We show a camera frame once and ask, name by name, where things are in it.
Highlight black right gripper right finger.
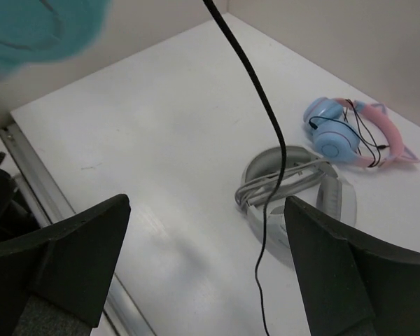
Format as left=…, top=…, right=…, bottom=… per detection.
left=284, top=196, right=420, bottom=335

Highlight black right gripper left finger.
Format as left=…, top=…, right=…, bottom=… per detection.
left=0, top=194, right=131, bottom=335

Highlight teal cat-ear headphones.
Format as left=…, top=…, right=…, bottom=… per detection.
left=0, top=1, right=111, bottom=80

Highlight thin black headphone cable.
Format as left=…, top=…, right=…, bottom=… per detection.
left=202, top=0, right=288, bottom=336

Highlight white grey headphones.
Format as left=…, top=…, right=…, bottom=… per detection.
left=234, top=145, right=358, bottom=262

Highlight pink blue cat-ear headphones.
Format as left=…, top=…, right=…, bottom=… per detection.
left=303, top=97, right=420, bottom=168

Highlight aluminium side rail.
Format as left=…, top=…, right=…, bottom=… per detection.
left=0, top=124, right=153, bottom=335

